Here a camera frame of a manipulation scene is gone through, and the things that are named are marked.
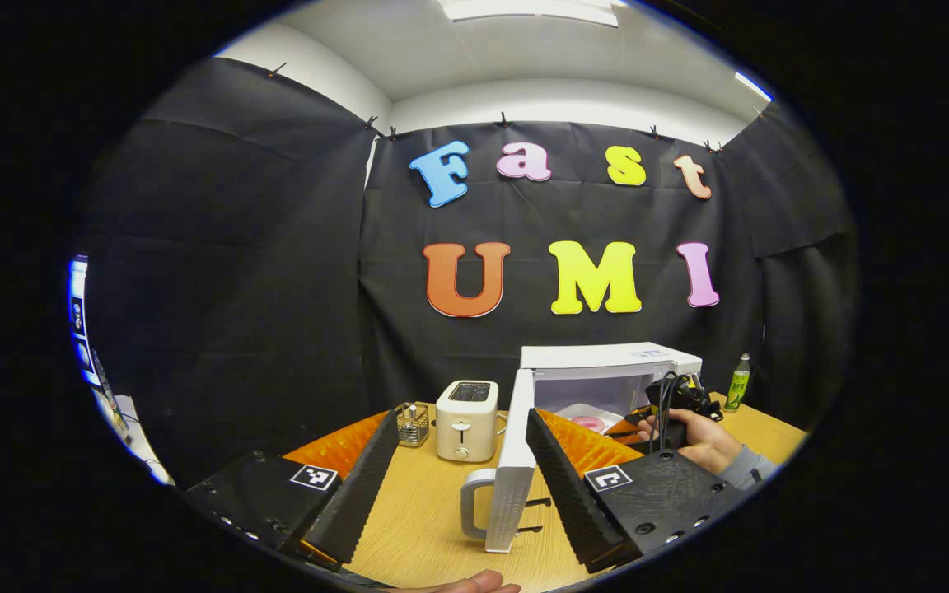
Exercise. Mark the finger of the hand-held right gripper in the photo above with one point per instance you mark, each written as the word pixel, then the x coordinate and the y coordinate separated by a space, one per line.
pixel 629 417

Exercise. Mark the black backdrop cloth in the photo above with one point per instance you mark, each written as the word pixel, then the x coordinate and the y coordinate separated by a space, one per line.
pixel 236 288

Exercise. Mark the pink doughnut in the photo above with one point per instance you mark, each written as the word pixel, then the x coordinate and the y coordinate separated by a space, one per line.
pixel 588 422

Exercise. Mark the cream white toaster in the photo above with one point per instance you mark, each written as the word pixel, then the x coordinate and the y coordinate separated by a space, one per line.
pixel 466 428

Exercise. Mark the green tea bottle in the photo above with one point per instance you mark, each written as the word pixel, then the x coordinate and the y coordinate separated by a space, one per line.
pixel 738 387

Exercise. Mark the long ceiling light panel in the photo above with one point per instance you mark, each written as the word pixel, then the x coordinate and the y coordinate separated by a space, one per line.
pixel 532 10

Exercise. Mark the white microwave oven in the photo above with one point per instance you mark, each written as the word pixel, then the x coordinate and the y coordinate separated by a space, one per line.
pixel 606 358

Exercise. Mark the small ceiling light panel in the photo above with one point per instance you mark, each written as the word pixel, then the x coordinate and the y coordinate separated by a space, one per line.
pixel 753 86

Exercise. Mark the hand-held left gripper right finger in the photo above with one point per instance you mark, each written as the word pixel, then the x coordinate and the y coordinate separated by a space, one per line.
pixel 569 494

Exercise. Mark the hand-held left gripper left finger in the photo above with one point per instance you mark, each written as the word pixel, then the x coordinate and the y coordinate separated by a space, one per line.
pixel 363 494

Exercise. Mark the white side desk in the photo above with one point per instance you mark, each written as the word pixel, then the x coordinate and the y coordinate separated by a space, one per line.
pixel 141 445

